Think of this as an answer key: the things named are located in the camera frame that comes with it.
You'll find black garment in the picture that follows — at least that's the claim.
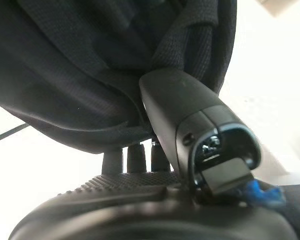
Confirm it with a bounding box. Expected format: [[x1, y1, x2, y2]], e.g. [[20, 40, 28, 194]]
[[0, 0, 238, 155]]

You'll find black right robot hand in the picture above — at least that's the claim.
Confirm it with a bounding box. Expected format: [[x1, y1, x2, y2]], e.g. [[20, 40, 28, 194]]
[[8, 68, 300, 240]]

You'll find white garment with blue tag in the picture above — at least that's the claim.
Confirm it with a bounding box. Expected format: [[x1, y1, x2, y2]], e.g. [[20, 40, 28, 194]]
[[239, 179, 285, 208]]

